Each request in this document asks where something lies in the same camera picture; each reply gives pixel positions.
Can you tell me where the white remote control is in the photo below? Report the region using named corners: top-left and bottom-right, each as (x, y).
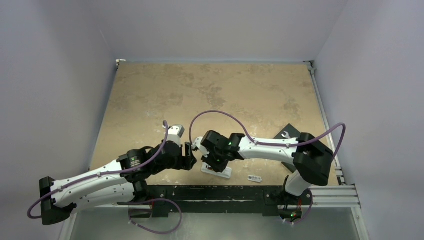
top-left (201, 162), bottom-right (232, 179)

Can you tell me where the white battery cover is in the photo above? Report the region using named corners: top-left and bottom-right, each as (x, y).
top-left (247, 175), bottom-right (263, 183)

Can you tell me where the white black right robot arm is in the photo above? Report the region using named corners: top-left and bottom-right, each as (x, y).
top-left (193, 130), bottom-right (334, 204)

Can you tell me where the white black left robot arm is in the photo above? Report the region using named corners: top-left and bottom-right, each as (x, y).
top-left (39, 140), bottom-right (197, 226)

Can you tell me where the silver open-end wrench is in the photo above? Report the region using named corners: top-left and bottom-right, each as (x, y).
top-left (281, 131), bottom-right (291, 139)

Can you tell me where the black foam block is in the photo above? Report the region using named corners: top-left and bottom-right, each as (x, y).
top-left (273, 123), bottom-right (311, 174)

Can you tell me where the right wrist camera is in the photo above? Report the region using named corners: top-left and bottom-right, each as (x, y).
top-left (191, 136), bottom-right (206, 154)

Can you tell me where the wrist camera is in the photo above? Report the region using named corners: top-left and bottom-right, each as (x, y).
top-left (191, 136), bottom-right (206, 154)
top-left (162, 124), bottom-right (185, 147)

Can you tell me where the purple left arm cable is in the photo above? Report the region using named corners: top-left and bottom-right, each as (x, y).
top-left (26, 120), bottom-right (170, 220)

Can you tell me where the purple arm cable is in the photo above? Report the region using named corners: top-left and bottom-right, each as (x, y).
top-left (188, 110), bottom-right (347, 162)
top-left (26, 120), bottom-right (170, 220)

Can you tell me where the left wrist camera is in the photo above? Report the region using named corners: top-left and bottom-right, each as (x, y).
top-left (162, 124), bottom-right (185, 147)

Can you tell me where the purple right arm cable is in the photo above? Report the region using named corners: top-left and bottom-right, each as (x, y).
top-left (188, 110), bottom-right (347, 162)

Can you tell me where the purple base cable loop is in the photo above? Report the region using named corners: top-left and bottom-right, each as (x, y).
top-left (128, 198), bottom-right (183, 235)

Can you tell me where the aluminium frame base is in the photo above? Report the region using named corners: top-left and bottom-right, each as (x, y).
top-left (59, 185), bottom-right (369, 240)

